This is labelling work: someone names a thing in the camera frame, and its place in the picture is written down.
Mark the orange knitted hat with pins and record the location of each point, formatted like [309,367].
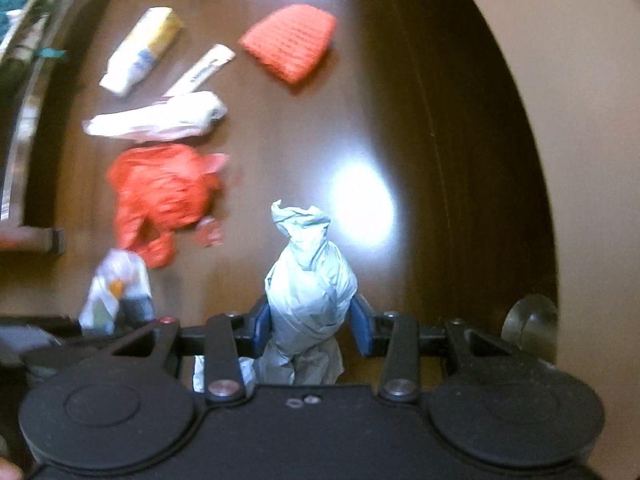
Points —
[290,42]

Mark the red plastic bag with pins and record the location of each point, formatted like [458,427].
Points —
[160,195]

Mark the white narrow packet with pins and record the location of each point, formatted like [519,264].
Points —
[155,117]

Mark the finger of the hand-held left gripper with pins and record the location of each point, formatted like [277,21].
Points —
[137,312]

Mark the light grey paper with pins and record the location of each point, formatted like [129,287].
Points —
[305,280]

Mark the metal door stopper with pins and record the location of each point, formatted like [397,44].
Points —
[530,325]

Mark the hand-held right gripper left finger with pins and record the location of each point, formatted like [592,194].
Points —
[262,329]

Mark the chrome bench frame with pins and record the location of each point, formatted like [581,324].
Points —
[27,120]

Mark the yellow white packet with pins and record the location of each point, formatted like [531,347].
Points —
[140,51]

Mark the small white orange packet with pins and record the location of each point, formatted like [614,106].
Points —
[112,280]

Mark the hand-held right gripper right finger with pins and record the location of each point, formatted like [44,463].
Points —
[361,331]

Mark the green patterned quilt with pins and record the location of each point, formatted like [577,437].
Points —
[15,5]

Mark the white crumpled tissue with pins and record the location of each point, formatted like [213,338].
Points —
[247,374]

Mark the white stick sachet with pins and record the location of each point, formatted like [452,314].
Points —
[200,71]

